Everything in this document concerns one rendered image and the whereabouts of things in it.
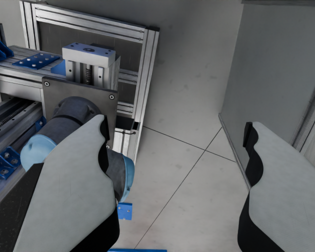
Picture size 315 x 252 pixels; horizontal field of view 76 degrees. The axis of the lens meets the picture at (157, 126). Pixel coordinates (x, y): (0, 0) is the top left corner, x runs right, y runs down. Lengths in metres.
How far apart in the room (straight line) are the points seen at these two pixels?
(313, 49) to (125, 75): 1.04
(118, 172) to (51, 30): 1.23
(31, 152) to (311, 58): 0.85
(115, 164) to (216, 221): 2.50
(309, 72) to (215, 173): 1.62
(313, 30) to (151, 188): 2.04
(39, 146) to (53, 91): 0.23
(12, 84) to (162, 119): 1.26
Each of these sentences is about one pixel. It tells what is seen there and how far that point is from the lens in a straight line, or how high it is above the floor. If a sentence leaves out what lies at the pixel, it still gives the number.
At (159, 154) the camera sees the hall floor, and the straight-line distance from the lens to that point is 2.06.
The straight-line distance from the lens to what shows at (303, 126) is 0.83.
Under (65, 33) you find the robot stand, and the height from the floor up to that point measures 0.21.
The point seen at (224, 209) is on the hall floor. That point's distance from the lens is 2.75.
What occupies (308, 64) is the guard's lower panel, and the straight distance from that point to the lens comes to 0.86.
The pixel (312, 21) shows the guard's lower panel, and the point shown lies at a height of 0.82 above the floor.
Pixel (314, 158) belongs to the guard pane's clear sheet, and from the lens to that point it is 0.81.
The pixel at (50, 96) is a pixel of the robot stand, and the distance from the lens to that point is 0.70.
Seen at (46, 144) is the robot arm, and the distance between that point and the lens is 0.50.
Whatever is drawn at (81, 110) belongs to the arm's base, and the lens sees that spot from 0.61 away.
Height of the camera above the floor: 1.58
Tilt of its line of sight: 58 degrees down
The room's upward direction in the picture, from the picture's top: 174 degrees counter-clockwise
